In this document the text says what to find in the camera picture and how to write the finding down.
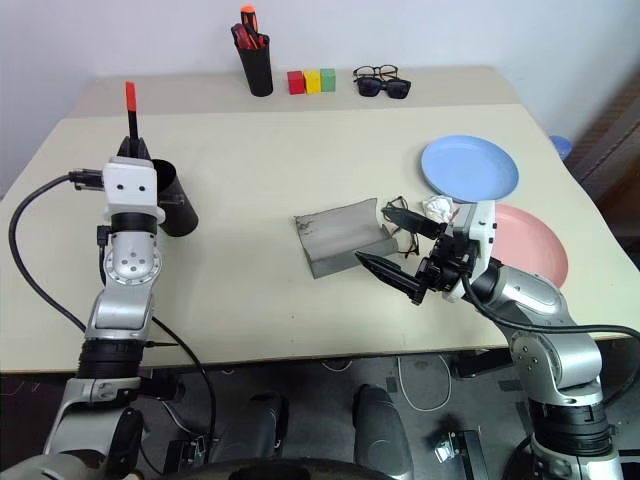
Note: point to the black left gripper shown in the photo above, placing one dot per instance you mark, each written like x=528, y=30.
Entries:
x=135, y=156

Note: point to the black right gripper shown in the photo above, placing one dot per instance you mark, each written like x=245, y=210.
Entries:
x=447, y=262

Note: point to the black marker with orange cap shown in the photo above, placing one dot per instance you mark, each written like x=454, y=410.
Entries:
x=132, y=107

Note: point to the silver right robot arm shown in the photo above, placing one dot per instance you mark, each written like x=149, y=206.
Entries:
x=547, y=307

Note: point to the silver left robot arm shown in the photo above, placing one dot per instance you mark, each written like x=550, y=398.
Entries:
x=129, y=262

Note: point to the open grey glasses case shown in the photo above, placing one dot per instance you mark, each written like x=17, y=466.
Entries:
x=335, y=235

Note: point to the black cylindrical marker cup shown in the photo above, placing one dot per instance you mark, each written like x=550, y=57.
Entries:
x=176, y=205

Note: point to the black tool holder cup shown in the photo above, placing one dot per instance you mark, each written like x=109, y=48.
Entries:
x=256, y=70

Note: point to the crumpled white cloth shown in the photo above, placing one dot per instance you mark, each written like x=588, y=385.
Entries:
x=439, y=206

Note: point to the light blue plate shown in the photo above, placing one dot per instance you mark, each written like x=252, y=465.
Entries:
x=467, y=167

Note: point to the pink plate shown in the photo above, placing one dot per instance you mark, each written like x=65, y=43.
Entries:
x=530, y=245

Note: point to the black sunglasses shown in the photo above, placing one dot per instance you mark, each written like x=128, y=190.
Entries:
x=385, y=88

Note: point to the red wooden block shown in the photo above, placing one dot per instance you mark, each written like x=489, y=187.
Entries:
x=296, y=83

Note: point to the green wooden block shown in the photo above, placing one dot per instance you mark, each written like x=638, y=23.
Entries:
x=328, y=80

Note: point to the dark rounded shape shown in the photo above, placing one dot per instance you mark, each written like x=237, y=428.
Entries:
x=250, y=430
x=380, y=430

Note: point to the blue round object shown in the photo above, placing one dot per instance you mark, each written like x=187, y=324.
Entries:
x=561, y=147

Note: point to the yellow wooden block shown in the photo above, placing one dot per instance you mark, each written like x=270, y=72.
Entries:
x=313, y=82

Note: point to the black floor device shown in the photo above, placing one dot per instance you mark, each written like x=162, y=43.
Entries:
x=457, y=452
x=185, y=455

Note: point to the silver robot torso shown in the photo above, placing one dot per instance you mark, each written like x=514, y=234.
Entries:
x=45, y=467

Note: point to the thin brown frame glasses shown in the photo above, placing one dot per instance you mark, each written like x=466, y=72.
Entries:
x=411, y=240

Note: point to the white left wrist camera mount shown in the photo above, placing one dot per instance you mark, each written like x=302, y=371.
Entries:
x=131, y=182

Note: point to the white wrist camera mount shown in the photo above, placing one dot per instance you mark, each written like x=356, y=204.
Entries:
x=131, y=182
x=481, y=225

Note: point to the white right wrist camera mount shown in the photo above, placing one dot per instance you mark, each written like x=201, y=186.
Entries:
x=481, y=225

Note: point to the black table frame bracket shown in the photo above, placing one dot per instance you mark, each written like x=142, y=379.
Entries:
x=480, y=362

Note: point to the thin black frame glasses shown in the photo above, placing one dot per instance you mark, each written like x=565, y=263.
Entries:
x=376, y=71

